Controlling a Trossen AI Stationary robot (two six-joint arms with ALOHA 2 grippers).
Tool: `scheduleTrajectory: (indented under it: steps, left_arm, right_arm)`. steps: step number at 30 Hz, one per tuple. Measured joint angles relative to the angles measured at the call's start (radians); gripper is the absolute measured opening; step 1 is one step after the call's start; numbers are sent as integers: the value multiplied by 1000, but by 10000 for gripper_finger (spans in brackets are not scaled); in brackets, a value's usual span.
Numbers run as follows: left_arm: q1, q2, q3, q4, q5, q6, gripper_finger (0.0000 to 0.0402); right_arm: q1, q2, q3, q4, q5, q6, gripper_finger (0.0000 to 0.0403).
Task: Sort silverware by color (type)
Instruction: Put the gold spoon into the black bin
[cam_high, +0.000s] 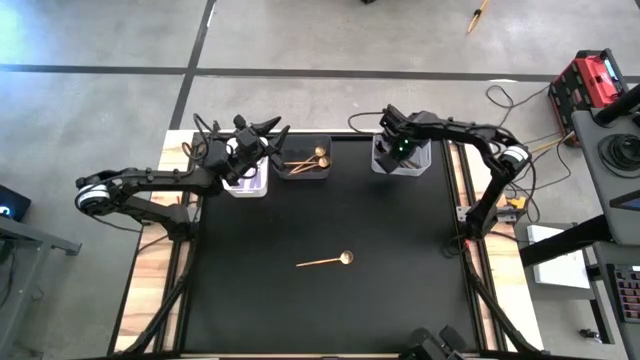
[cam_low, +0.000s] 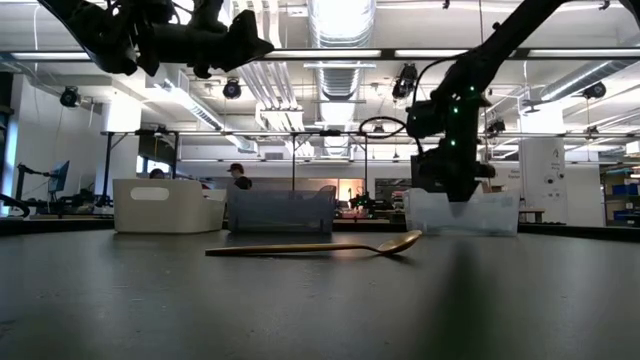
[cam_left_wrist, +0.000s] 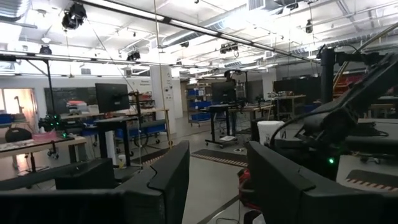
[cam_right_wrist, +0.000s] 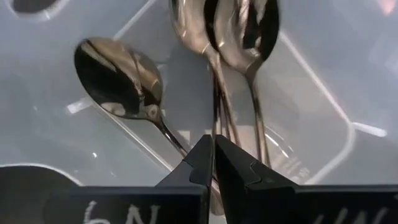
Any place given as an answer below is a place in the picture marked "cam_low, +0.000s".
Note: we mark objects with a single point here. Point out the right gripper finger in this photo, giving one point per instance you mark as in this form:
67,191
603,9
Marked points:
457,182

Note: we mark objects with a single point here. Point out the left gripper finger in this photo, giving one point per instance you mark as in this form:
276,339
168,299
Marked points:
250,42

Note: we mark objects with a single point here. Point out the gold metal spoon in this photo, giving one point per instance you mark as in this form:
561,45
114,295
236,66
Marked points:
400,244

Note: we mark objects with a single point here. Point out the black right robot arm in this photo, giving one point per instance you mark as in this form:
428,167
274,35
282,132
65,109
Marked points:
500,45

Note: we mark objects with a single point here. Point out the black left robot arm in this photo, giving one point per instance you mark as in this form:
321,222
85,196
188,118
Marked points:
100,35

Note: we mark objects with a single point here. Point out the clear plastic bin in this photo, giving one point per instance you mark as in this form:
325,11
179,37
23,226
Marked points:
495,215

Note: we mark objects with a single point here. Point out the white square pillar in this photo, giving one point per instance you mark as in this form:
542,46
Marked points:
542,200

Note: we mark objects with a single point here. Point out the person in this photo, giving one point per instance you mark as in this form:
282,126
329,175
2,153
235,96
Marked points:
241,177
156,173

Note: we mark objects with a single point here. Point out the shelf with blue bins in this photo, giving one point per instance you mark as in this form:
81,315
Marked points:
625,189

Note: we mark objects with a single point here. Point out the white plastic bin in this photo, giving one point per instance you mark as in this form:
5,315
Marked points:
170,210

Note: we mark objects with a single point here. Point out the dark grey translucent bin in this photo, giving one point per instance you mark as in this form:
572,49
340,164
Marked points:
280,215

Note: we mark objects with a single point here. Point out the small tilted monitor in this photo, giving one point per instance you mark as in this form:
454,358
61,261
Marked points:
60,177

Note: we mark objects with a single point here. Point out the black table mat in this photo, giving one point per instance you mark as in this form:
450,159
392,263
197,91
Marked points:
320,320

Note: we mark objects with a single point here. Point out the black ceiling camera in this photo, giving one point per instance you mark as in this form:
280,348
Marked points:
231,90
495,126
405,82
70,97
595,90

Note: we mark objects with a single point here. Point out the silver ventilation duct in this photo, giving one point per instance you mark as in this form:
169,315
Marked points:
575,80
340,80

